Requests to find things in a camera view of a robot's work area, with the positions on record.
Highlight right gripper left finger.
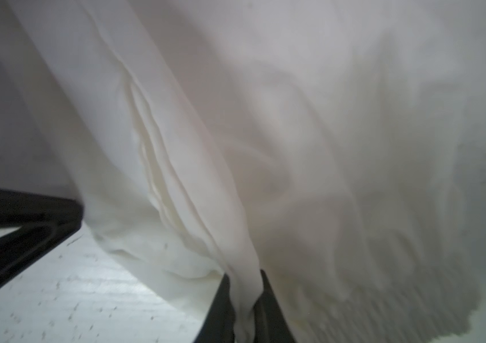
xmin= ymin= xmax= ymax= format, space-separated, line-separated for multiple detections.
xmin=194 ymin=274 xmax=235 ymax=343

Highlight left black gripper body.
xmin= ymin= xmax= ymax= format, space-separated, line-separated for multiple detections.
xmin=0 ymin=189 xmax=84 ymax=289

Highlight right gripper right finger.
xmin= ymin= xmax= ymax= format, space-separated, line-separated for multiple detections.
xmin=254 ymin=270 xmax=296 ymax=343

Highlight white shorts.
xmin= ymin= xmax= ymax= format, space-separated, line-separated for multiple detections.
xmin=0 ymin=1 xmax=486 ymax=342

